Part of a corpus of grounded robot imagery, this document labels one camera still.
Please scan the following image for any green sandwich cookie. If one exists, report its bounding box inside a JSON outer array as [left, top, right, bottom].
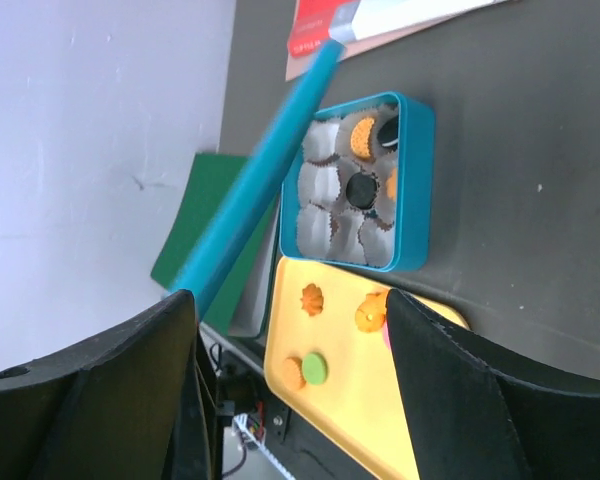
[[301, 352, 328, 385]]

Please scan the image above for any white paper cupcake liner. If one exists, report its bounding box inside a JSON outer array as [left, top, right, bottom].
[[302, 121, 339, 163], [297, 163, 341, 208]]

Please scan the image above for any orange round sandwich cookie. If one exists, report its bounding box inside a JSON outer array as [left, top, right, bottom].
[[349, 116, 375, 162]]

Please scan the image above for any orange leaf shaped cookie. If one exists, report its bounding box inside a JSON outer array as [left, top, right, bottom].
[[385, 167, 398, 202]]

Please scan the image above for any pink sandwich cookie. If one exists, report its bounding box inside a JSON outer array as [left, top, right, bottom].
[[382, 322, 391, 351]]

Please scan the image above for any green binder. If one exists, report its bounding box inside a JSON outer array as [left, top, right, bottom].
[[151, 153, 278, 338]]

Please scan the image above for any orange fish shaped cookie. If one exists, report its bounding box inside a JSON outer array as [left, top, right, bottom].
[[354, 290, 389, 333]]

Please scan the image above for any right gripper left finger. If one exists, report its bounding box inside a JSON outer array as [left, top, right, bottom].
[[0, 291, 218, 479]]

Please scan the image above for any small black sandwich cookie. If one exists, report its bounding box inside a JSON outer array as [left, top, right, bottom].
[[376, 116, 399, 151]]

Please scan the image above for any teal tin lid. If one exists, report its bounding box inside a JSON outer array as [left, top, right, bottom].
[[172, 40, 344, 319]]

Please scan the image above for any large black sandwich cookie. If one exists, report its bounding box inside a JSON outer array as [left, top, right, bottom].
[[345, 172, 378, 210]]

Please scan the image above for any orange flower shaped cookie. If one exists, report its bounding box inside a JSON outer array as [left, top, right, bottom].
[[300, 283, 324, 317]]

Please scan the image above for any yellow plastic tray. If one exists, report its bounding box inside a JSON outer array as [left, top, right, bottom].
[[263, 256, 471, 480]]

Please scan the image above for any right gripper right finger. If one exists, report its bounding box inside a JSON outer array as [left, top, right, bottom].
[[387, 289, 600, 479]]

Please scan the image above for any teal cookie tin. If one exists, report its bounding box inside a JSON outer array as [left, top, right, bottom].
[[279, 91, 435, 272]]

